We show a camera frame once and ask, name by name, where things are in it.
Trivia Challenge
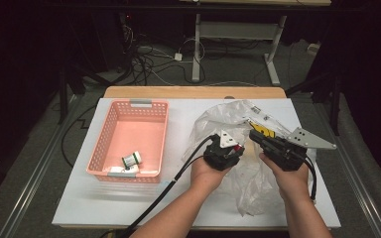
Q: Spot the person's right hand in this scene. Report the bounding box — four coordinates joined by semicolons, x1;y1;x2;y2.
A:
258;152;313;201

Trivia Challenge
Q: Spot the person's left hand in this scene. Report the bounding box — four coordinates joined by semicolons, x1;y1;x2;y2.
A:
190;157;233;193

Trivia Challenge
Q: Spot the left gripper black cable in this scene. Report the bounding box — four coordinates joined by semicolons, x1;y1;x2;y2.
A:
118;134;216;238

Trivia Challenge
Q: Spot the white board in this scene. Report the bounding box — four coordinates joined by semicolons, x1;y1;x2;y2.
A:
52;97;342;230

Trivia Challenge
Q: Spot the tangle of black cables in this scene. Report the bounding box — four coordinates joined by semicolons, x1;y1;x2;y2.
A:
122;24;209;87

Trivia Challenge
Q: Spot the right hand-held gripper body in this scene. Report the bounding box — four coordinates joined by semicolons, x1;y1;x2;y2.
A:
260;126;338;173

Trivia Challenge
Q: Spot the wooden table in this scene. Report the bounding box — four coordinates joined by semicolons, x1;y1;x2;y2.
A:
102;85;288;100

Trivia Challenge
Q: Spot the pink plastic basket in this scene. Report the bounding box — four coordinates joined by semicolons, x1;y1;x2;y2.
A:
85;98;170;184

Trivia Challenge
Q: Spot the clear plastic bag yellow smiley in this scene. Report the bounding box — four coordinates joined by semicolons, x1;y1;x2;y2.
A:
182;98;318;217

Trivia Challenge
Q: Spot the white metal frame desk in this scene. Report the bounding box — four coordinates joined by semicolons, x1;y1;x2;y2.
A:
178;0;332;86

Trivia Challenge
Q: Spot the metal floor rail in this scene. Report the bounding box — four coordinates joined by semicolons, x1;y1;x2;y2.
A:
311;95;381;238
0;95;80;238

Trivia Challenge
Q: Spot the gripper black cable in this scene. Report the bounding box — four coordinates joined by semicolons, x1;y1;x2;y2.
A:
302;154;319;203
118;134;216;238

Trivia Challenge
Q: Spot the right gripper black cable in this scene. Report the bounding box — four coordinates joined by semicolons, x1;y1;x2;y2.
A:
302;154;319;203

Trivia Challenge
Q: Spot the white power strip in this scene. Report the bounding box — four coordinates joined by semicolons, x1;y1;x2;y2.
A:
307;43;321;56

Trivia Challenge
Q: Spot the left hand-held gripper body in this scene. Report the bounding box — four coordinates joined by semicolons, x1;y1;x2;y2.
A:
202;129;246;173

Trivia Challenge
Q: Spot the black stand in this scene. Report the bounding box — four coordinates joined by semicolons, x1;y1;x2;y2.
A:
58;65;80;126
286;70;341;137

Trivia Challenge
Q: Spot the black floor cable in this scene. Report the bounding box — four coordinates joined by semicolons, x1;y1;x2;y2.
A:
61;104;97;169

